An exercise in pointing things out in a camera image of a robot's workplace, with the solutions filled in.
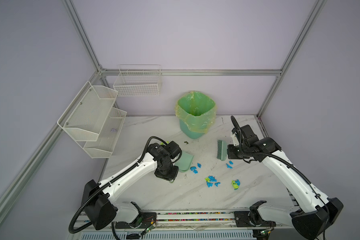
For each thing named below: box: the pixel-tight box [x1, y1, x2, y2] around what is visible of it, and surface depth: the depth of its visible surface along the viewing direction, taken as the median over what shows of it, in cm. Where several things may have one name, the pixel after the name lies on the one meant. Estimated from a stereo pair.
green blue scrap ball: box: [231, 179, 241, 190], surface depth 86 cm
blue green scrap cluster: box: [205, 175, 221, 188], surface depth 88 cm
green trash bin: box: [174, 91, 217, 140], surface depth 97 cm
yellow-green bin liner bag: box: [175, 91, 217, 134], surface depth 95 cm
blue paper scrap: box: [190, 166, 198, 174], surface depth 92 cm
